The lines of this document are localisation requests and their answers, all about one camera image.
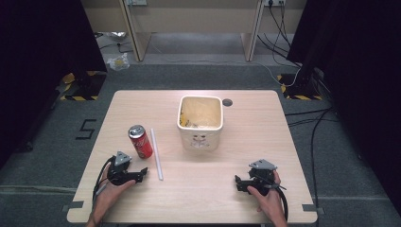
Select black stand base hazard tape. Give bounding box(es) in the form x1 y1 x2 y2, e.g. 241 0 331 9
59 70 108 102
276 72 324 101

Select cream square bin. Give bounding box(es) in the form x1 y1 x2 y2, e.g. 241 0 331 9
176 95 224 151

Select thin black floor cable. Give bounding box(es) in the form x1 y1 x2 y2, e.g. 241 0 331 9
94 31 135 54

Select black curtain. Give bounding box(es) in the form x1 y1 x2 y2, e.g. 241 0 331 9
286 0 401 217
0 0 109 169

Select white straw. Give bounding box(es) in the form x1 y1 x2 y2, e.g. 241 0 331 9
149 127 165 182

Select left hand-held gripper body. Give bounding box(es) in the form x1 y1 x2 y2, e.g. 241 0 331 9
106 150 142 186

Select person's right hand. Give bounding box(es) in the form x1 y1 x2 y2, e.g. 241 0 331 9
247 169 286 222

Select crumpled foil bag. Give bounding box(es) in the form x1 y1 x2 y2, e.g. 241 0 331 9
108 30 128 42

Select clear plastic bag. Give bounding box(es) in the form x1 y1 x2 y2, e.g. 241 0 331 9
106 52 131 72

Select black floor cables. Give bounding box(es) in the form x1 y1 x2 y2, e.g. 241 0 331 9
284 106 340 129

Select black socket cables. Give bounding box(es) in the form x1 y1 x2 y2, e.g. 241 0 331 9
256 0 303 69

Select person's left hand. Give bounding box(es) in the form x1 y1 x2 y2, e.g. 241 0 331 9
93 179 137 222

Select red drink can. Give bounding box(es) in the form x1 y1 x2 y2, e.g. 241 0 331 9
127 124 154 160

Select grey tape piece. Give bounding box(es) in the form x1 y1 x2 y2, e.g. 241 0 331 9
61 201 85 213
302 203 324 216

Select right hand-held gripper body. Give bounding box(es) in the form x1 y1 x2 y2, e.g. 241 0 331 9
247 158 278 197

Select white floor cable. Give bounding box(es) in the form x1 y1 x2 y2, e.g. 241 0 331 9
150 40 303 88

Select right hand-held gripper black cable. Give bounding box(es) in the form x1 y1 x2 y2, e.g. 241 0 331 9
266 183 289 221

